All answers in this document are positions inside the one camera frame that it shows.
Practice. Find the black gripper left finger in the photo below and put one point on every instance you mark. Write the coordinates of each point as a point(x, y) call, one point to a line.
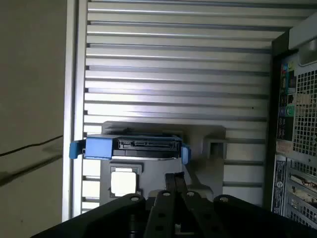
point(162, 213)

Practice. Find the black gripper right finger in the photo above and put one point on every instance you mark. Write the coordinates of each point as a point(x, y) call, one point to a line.
point(195, 213)

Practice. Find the hard disk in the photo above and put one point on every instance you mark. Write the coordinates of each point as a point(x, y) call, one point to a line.
point(99, 148)

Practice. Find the silver CPU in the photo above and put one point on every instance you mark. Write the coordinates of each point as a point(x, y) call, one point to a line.
point(123, 182)

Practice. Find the grey parts rack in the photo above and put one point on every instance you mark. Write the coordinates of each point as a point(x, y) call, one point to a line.
point(198, 135)

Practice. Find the black open PC case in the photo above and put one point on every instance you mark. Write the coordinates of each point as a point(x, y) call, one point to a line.
point(307, 111)

